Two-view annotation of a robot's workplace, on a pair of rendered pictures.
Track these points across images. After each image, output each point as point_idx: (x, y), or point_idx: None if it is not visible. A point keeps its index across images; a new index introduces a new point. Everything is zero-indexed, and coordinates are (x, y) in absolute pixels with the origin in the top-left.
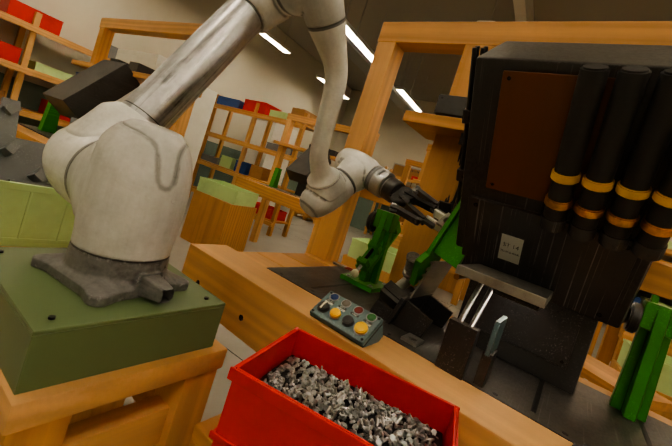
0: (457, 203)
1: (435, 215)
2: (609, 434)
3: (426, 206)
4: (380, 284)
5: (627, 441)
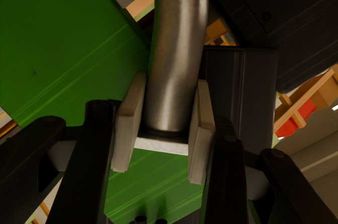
0: (135, 223)
1: (194, 137)
2: None
3: (202, 207)
4: None
5: None
